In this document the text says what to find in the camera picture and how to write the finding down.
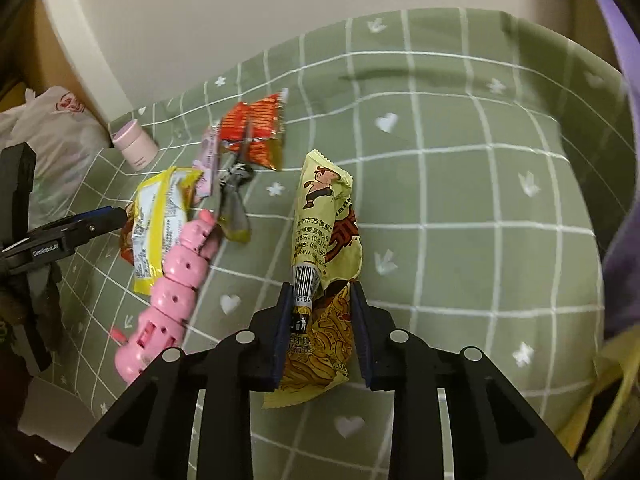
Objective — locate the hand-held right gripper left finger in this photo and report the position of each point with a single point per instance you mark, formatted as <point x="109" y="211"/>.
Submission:
<point x="282" y="340"/>

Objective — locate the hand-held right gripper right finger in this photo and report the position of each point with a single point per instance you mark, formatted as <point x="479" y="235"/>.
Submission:
<point x="364" y="350"/>

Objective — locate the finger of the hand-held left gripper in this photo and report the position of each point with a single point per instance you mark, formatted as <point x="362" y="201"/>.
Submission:
<point x="17" y="185"/>
<point x="100" y="220"/>

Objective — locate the yellow white-label snack packet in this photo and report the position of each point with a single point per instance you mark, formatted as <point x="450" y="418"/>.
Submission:
<point x="160" y="220"/>

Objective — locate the yellow noodle snack packet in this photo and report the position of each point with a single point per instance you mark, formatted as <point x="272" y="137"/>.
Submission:
<point x="325" y="210"/>

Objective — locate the bin with yellow liner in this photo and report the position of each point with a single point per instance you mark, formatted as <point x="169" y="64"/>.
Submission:
<point x="610" y="395"/>

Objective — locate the white plastic bag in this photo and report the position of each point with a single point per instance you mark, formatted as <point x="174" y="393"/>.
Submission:
<point x="60" y="140"/>

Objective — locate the small pink bottle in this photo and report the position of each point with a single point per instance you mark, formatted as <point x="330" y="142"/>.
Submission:
<point x="135" y="146"/>

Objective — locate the pink caterpillar toy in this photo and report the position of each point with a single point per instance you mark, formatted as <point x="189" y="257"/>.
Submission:
<point x="172" y="280"/>

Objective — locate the pink snack wrapper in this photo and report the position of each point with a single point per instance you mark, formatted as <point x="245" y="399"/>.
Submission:
<point x="210" y="160"/>

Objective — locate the clear black wrapper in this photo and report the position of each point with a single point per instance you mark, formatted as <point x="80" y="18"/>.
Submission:
<point x="232" y="210"/>

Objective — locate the green checked tablecloth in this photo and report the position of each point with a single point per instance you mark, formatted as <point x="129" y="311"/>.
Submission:
<point x="450" y="210"/>

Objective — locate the orange snack packet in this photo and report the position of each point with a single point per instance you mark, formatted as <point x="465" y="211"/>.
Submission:
<point x="255" y="132"/>

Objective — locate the purple pillow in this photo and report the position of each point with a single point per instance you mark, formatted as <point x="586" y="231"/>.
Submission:
<point x="622" y="270"/>

